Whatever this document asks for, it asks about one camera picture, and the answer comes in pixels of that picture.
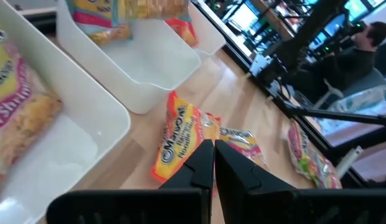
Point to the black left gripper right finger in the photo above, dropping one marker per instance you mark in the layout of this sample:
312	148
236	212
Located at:
233	174

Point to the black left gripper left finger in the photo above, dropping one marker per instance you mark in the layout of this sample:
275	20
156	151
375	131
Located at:
199	174

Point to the blue Maruchan ramen pack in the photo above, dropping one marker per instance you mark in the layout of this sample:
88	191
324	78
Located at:
96	15
242	143

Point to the orange Maruchan ramen pack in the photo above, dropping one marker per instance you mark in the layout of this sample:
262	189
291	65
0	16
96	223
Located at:
184	31
180	140

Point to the green Maruchan ramen pack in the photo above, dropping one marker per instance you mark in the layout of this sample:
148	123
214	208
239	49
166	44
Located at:
15	102
308	155

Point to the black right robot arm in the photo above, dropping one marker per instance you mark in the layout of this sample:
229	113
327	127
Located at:
314	28

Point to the white plastic bin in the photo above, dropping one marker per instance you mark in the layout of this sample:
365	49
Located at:
87	102
143	62
211	37

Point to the bright computer monitor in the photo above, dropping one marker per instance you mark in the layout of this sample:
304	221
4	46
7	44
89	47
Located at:
242	17
356	7

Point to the grey office chair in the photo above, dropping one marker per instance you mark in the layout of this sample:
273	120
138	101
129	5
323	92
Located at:
364	85

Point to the person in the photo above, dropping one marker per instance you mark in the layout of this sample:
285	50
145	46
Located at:
351	65

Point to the silver frame bracket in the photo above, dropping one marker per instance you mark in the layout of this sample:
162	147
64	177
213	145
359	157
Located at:
350	161

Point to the black aluminium table frame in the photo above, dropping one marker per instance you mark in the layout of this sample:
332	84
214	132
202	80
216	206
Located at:
351	117

